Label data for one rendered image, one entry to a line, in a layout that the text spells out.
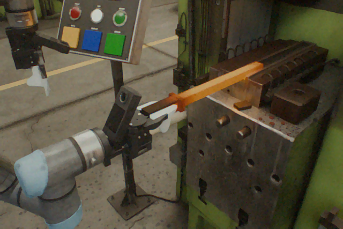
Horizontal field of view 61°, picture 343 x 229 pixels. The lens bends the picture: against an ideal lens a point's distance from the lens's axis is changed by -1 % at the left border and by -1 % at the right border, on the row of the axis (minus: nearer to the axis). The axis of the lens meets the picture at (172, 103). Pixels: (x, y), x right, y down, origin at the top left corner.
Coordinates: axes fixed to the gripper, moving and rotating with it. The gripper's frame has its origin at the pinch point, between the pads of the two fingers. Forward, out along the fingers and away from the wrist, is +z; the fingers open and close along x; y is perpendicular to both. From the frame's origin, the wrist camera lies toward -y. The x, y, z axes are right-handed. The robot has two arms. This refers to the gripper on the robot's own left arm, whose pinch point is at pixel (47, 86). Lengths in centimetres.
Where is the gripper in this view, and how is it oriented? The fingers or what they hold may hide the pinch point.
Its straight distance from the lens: 102.8
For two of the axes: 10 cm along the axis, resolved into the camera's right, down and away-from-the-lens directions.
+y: -9.0, 2.3, -3.8
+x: 4.4, 4.7, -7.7
